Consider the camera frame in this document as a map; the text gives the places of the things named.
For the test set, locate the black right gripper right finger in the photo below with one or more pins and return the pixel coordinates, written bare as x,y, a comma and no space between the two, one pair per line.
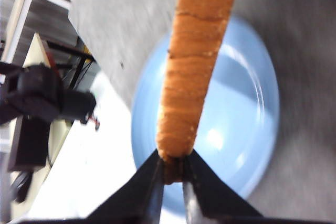
207,197

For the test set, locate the white bread slice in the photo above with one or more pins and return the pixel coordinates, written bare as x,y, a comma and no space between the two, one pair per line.
197,34

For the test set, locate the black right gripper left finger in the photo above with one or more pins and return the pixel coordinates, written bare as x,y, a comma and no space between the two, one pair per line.
138,199

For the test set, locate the blue plate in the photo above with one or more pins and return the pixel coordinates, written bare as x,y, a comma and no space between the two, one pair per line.
237,131

